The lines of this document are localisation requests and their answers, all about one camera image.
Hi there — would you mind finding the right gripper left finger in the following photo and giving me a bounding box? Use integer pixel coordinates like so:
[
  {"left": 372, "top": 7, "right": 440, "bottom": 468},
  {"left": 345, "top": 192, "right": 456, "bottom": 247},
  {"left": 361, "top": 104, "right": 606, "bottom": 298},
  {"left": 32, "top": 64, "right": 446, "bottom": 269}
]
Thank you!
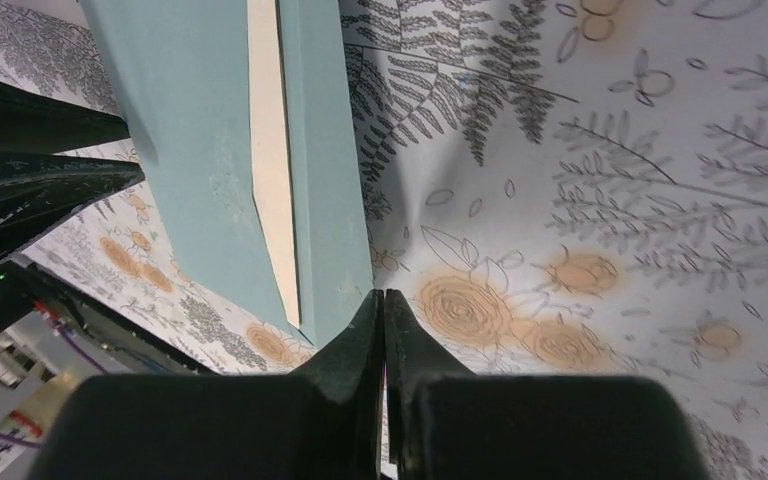
[{"left": 30, "top": 290, "right": 384, "bottom": 479}]

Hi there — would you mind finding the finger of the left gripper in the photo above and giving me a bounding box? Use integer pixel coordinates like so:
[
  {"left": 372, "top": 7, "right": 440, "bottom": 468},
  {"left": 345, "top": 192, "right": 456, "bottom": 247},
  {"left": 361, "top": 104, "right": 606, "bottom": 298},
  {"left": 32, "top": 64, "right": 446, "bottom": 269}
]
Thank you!
[
  {"left": 0, "top": 152, "right": 145, "bottom": 264},
  {"left": 0, "top": 82, "right": 130, "bottom": 154}
]

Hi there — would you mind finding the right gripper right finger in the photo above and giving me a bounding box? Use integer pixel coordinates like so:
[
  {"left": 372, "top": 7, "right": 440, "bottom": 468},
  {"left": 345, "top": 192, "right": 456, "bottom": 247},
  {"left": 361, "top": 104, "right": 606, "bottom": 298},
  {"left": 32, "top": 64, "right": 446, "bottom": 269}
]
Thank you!
[{"left": 383, "top": 289, "right": 707, "bottom": 479}]

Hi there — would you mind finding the grey-blue envelope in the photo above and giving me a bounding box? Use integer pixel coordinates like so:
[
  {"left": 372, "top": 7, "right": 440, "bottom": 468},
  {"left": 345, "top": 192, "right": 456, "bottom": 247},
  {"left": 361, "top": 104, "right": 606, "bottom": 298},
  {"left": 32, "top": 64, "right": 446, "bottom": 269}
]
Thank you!
[{"left": 82, "top": 1, "right": 372, "bottom": 346}]

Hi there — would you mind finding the floral patterned table mat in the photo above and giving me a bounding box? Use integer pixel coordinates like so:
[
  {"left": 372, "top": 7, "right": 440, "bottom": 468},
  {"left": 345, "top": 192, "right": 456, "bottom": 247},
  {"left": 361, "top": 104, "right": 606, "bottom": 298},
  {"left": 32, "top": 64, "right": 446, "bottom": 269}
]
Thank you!
[{"left": 0, "top": 1, "right": 768, "bottom": 479}]

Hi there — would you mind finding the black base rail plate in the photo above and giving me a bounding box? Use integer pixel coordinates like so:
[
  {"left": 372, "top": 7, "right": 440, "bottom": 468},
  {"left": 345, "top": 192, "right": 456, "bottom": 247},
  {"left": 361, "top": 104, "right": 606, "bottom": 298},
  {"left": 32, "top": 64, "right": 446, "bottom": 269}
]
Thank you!
[{"left": 0, "top": 261, "right": 216, "bottom": 376}]

